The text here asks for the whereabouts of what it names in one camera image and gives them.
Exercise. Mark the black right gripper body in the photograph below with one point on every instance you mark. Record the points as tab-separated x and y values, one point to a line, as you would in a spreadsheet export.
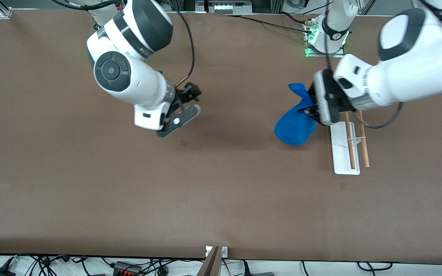
185	95

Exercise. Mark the blue microfibre towel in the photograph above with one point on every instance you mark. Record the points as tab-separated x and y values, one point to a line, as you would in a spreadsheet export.
294	128

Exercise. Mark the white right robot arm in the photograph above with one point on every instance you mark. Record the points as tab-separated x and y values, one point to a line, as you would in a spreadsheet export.
129	76

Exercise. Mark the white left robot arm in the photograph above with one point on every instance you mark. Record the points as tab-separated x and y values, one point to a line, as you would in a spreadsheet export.
416	65

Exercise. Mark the white rack with wooden rods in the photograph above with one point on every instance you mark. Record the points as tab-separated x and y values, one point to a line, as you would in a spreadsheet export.
340	153

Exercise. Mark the grey connector box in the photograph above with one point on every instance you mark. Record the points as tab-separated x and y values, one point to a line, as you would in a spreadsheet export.
225	7

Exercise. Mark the black flat box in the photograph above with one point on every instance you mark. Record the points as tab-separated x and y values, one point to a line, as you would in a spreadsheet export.
259	274

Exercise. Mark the black plug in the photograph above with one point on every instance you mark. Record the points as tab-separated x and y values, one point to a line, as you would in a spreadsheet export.
162	271

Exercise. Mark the black orange power box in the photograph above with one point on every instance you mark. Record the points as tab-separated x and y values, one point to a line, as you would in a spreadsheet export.
127	269

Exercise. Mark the aluminium corner profile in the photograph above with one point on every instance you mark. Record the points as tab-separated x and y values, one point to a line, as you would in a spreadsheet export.
4	13

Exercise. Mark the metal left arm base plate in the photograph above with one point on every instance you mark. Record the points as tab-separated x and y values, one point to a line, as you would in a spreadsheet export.
315	53

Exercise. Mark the white metal bracket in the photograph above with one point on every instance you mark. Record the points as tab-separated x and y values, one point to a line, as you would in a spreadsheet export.
225	252

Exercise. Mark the brown post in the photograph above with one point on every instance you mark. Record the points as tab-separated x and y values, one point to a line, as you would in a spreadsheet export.
211	264

